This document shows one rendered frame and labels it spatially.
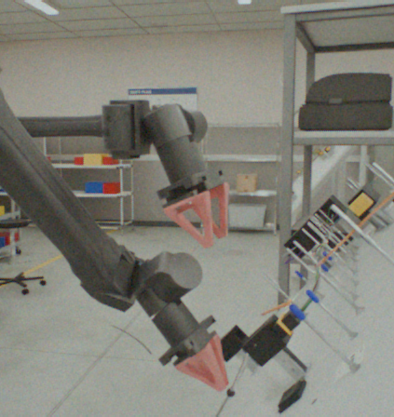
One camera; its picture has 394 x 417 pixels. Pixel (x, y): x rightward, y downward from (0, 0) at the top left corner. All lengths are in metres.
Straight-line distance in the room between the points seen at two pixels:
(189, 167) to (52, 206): 0.20
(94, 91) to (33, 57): 1.31
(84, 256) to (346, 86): 1.22
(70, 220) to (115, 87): 8.17
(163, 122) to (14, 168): 0.22
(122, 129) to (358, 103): 1.11
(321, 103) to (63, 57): 7.77
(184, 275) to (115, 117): 0.25
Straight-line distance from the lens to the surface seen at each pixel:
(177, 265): 0.69
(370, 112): 1.68
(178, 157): 0.67
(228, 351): 1.08
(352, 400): 0.52
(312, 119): 1.69
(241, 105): 8.27
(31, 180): 0.57
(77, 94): 9.02
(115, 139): 0.71
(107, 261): 0.68
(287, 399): 0.67
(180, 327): 0.74
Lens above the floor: 1.41
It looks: 8 degrees down
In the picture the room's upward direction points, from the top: straight up
